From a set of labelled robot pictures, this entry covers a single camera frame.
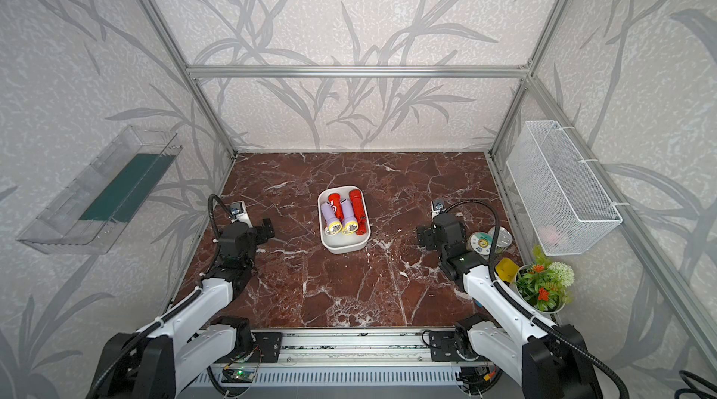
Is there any round jar with label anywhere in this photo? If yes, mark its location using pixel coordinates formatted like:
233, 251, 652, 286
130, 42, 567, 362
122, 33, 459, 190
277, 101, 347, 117
466, 232, 492, 258

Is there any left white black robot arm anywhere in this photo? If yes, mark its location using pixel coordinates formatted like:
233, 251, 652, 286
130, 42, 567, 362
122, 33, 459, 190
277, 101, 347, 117
87, 195, 281, 398

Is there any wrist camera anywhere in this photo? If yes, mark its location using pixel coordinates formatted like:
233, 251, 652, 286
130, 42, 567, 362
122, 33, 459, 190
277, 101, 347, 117
229, 201, 253, 227
431, 198, 447, 217

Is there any potted artificial flower plant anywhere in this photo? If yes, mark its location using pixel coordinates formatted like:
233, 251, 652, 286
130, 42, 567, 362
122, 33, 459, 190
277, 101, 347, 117
510, 245, 575, 315

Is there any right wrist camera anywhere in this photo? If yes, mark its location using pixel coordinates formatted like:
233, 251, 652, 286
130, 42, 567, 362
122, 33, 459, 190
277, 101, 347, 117
431, 198, 447, 217

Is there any white plastic storage box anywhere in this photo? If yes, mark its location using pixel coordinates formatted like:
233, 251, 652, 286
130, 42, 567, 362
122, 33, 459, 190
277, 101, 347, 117
317, 186, 372, 254

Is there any aluminium front rail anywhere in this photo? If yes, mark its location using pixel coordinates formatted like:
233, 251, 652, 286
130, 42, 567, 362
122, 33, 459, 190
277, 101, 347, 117
117, 327, 589, 369

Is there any red flashlight long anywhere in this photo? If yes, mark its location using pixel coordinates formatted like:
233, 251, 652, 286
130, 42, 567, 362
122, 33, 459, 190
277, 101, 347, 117
349, 189, 367, 236

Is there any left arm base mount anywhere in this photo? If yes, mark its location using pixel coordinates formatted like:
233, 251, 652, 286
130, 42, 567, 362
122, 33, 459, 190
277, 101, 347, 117
214, 332, 284, 365

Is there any white wire mesh basket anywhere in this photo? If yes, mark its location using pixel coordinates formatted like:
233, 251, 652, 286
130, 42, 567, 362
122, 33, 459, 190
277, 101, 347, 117
507, 120, 623, 256

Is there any clear plastic wall shelf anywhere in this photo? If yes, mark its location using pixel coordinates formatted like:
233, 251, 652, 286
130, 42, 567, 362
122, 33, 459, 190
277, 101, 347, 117
17, 126, 183, 255

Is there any yellow toy shovel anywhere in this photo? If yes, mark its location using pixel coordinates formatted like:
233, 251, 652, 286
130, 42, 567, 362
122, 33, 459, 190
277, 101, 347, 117
496, 258, 520, 284

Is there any round tin can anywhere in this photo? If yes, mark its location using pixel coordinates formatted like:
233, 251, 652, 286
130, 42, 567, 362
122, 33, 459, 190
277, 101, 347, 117
488, 226, 513, 251

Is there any purple flashlight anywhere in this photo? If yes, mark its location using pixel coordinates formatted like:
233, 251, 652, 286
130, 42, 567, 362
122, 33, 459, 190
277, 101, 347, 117
341, 199, 360, 235
320, 203, 343, 236

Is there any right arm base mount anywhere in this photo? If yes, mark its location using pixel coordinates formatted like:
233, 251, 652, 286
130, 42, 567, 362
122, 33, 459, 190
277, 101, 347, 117
421, 330, 490, 364

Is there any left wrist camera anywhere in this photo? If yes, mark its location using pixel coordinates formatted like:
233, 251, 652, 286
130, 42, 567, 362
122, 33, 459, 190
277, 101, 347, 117
229, 201, 253, 227

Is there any green shelf liner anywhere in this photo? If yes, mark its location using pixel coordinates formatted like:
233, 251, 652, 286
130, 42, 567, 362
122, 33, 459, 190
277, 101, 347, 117
80, 154, 176, 223

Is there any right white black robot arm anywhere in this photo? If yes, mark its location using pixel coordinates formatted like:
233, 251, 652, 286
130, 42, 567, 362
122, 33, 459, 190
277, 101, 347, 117
416, 199, 629, 398

